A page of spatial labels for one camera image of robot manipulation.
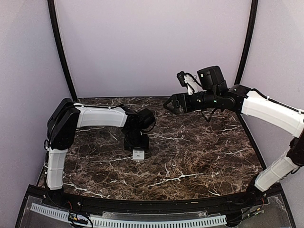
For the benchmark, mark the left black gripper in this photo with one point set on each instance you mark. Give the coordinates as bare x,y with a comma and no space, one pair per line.
144,145

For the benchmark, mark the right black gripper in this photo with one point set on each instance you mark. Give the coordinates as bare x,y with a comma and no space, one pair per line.
178,102

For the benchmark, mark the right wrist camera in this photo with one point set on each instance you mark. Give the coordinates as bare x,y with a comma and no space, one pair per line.
188,81

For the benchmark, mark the black front rail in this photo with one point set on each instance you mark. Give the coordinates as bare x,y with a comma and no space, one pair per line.
229,205

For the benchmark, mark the black frame post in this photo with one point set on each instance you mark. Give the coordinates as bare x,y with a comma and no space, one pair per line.
60,49
247,42

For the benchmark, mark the right black frame post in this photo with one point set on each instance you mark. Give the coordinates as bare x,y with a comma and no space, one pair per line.
247,42

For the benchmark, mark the left black frame post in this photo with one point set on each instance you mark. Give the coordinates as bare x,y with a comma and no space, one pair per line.
60,49

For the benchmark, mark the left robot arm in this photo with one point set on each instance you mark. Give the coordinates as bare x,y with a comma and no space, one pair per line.
69,116

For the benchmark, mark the white remote control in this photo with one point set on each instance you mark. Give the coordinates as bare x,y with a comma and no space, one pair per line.
138,155

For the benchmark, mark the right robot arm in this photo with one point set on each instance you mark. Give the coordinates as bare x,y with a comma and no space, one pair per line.
209,90

